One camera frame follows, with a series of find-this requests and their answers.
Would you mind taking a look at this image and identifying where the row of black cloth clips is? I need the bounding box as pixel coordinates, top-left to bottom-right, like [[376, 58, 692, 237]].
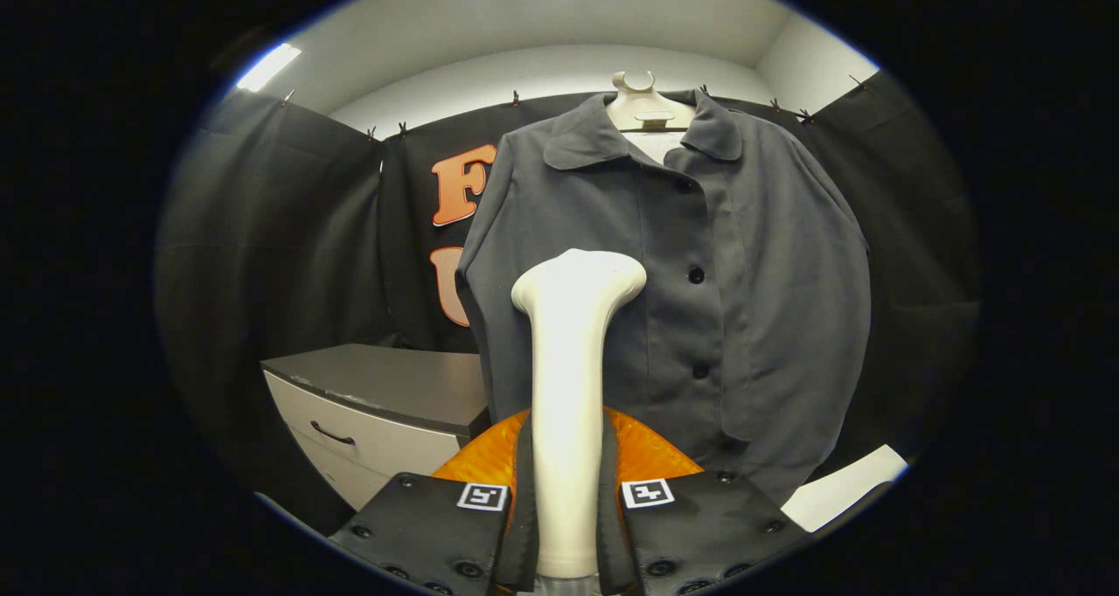
[[281, 73, 866, 141]]

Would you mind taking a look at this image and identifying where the cream steamer hanger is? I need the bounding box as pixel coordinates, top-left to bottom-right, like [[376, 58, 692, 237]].
[[606, 70, 698, 164]]

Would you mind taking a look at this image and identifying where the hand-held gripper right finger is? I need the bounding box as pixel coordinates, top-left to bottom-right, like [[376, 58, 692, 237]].
[[601, 406, 810, 596]]

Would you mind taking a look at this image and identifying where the grey drawer cabinet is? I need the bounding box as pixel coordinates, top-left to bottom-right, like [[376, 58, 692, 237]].
[[261, 343, 492, 511]]

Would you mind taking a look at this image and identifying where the white floor sheet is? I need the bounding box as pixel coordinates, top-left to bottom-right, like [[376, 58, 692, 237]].
[[781, 445, 910, 533]]

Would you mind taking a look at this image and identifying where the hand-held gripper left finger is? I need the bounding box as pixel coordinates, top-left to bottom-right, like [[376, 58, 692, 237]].
[[328, 408, 536, 596]]

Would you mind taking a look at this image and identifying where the white garment steamer head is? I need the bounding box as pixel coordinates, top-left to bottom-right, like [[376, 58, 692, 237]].
[[511, 248, 648, 596]]

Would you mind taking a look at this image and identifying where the grey button shirt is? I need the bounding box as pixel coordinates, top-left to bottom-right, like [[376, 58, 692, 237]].
[[455, 89, 873, 505]]

